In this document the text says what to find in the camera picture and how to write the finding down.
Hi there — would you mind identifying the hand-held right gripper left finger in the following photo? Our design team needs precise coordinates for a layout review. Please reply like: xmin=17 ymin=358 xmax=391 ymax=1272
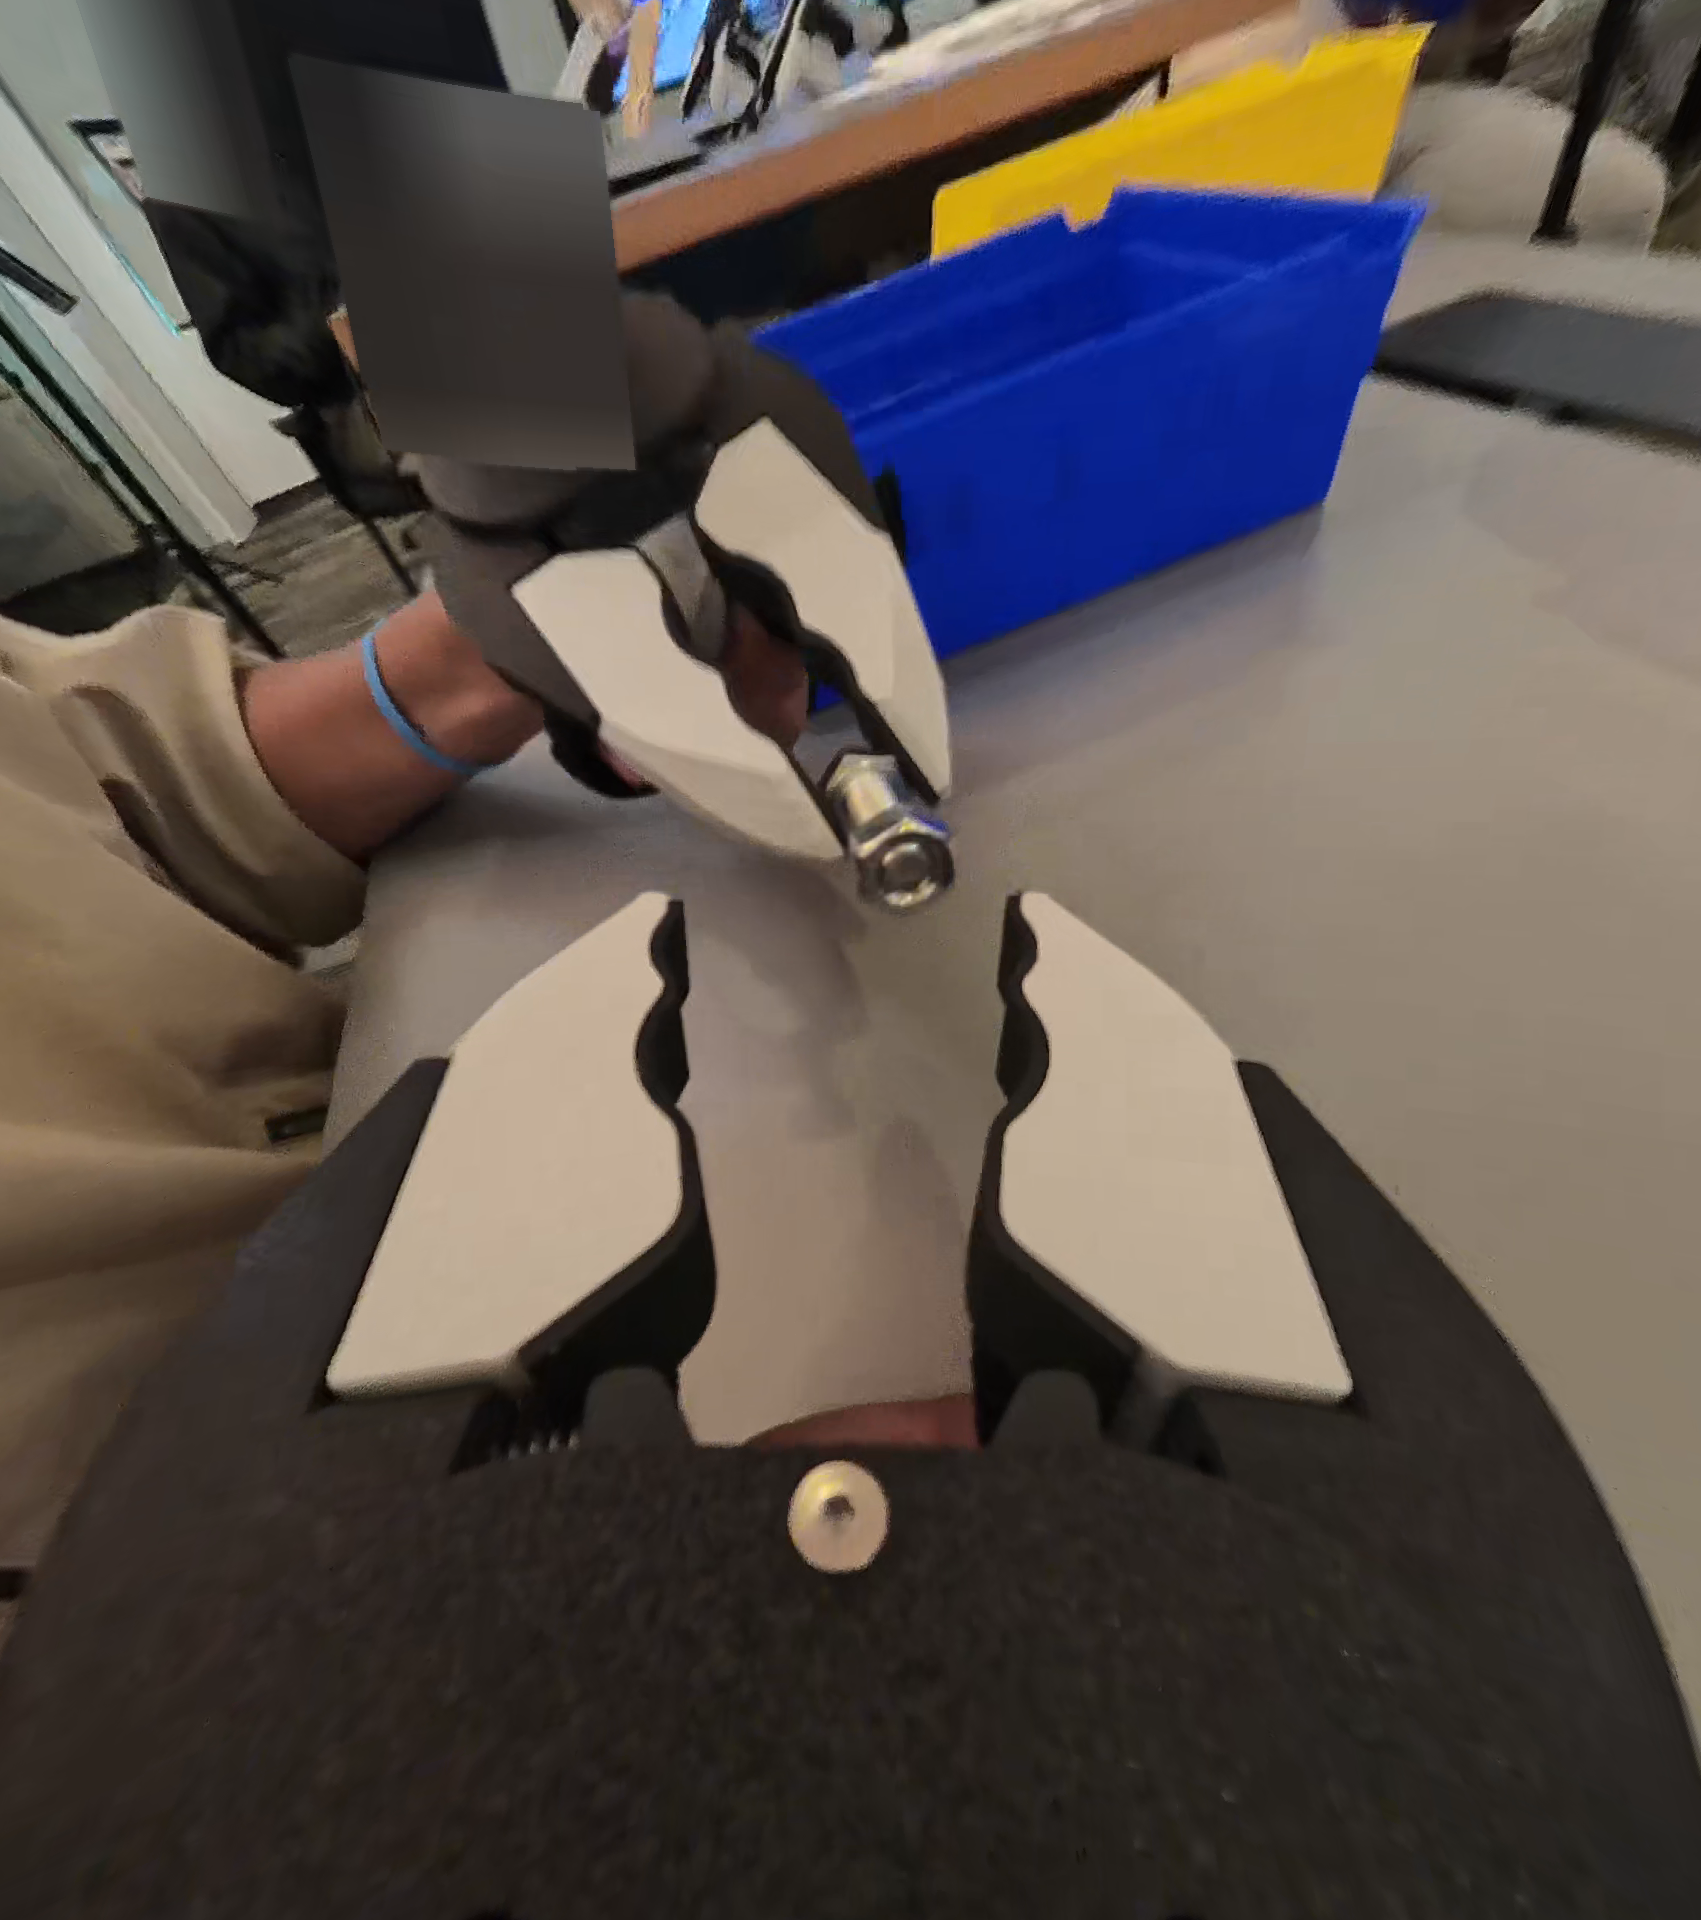
xmin=324 ymin=893 xmax=721 ymax=1451

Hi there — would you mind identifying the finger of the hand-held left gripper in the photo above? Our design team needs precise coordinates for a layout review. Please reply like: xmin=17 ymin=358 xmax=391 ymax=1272
xmin=512 ymin=547 xmax=853 ymax=864
xmin=693 ymin=420 xmax=956 ymax=805

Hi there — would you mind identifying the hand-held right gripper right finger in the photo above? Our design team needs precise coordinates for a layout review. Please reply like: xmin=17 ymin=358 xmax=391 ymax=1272
xmin=968 ymin=891 xmax=1356 ymax=1453

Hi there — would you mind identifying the steel hex bolt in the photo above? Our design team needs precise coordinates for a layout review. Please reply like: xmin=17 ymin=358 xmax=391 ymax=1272
xmin=821 ymin=755 xmax=950 ymax=903

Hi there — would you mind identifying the blue storage bin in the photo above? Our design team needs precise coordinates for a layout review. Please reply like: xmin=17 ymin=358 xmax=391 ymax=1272
xmin=753 ymin=182 xmax=1430 ymax=715

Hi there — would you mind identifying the person's left forearm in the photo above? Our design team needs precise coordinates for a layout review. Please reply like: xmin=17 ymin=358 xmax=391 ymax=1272
xmin=238 ymin=623 xmax=408 ymax=858

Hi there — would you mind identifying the person's left hand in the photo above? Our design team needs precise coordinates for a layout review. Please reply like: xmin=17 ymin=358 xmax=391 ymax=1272
xmin=406 ymin=597 xmax=559 ymax=765

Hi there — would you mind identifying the blue wristband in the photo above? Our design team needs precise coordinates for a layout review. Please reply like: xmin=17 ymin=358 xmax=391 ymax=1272
xmin=359 ymin=631 xmax=492 ymax=779

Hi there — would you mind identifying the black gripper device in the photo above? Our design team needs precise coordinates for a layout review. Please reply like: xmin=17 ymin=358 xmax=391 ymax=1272
xmin=670 ymin=0 xmax=927 ymax=131

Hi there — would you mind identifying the yellow storage bin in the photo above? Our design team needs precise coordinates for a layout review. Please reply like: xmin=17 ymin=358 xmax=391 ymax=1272
xmin=933 ymin=22 xmax=1436 ymax=258

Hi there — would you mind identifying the black office chair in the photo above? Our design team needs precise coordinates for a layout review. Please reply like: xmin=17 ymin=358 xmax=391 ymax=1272
xmin=145 ymin=195 xmax=417 ymax=595

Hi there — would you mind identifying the black white marker tag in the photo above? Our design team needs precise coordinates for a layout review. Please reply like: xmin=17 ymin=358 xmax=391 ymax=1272
xmin=67 ymin=115 xmax=147 ymax=204

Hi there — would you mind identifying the grey wood-edged table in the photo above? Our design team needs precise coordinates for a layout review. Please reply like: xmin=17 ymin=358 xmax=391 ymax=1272
xmin=1367 ymin=232 xmax=1701 ymax=483

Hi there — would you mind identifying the black table panel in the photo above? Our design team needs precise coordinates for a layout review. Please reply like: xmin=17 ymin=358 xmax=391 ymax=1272
xmin=1375 ymin=293 xmax=1701 ymax=468

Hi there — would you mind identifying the tall marker sign stand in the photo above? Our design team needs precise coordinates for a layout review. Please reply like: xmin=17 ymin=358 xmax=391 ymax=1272
xmin=1534 ymin=0 xmax=1647 ymax=243

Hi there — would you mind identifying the wall television screen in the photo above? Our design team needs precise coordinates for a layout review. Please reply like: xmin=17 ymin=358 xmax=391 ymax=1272
xmin=606 ymin=0 xmax=708 ymax=104

